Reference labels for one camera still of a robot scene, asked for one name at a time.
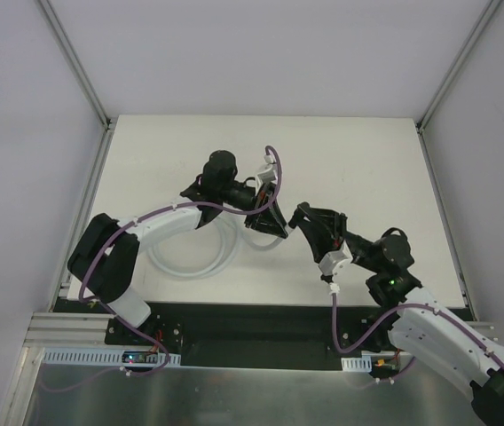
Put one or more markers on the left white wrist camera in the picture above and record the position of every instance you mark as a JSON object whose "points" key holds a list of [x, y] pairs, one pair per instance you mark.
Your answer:
{"points": [[267, 173]]}

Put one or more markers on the right aluminium frame post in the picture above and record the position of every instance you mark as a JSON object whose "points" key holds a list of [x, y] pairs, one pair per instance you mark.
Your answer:
{"points": [[469, 44]]}

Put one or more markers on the left aluminium frame post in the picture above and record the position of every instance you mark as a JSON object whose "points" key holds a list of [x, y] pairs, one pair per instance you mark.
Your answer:
{"points": [[63, 41]]}

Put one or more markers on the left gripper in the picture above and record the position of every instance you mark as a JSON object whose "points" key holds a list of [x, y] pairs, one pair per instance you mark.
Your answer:
{"points": [[262, 206]]}

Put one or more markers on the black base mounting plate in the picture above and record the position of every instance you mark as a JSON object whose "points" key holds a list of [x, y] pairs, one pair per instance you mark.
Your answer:
{"points": [[255, 336]]}

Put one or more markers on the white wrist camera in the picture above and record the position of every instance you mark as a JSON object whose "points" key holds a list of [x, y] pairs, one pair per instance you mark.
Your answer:
{"points": [[333, 261], [267, 173]]}

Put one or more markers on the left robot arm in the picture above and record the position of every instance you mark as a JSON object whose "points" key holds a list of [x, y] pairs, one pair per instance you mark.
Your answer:
{"points": [[105, 257]]}

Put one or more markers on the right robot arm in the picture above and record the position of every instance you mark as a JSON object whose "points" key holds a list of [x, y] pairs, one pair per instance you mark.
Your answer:
{"points": [[413, 319]]}

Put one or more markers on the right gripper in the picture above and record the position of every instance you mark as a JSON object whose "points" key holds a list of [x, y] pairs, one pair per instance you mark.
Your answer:
{"points": [[334, 232]]}

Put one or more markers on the white cable duct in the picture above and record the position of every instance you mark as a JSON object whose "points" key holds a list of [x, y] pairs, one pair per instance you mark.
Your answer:
{"points": [[362, 364], [108, 358]]}

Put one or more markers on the left white cable duct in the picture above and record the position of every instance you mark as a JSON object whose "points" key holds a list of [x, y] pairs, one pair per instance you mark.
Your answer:
{"points": [[108, 358]]}

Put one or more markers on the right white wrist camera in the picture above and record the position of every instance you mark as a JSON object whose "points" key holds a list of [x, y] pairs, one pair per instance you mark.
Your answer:
{"points": [[333, 261]]}

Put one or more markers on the right white cable duct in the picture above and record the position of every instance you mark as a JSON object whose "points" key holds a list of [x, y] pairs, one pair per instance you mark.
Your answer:
{"points": [[362, 364]]}

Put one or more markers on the aluminium frame post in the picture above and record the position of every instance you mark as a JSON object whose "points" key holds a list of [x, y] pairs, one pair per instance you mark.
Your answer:
{"points": [[469, 44], [63, 41]]}

